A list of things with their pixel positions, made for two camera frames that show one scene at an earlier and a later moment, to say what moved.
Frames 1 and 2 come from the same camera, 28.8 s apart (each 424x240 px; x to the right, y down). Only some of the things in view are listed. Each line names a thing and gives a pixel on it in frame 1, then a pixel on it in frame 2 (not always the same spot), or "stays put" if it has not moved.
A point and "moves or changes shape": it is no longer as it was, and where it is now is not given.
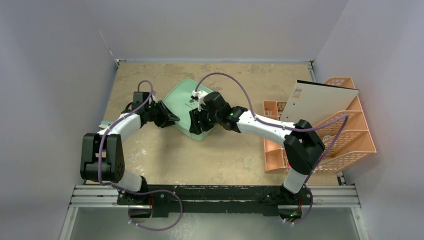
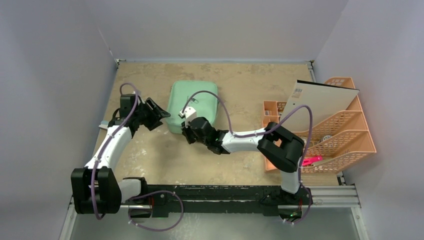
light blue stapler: (105, 124) stays put
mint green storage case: (176, 95) moves or changes shape
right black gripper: (201, 119) → (190, 133)
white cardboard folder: (316, 103) stays put
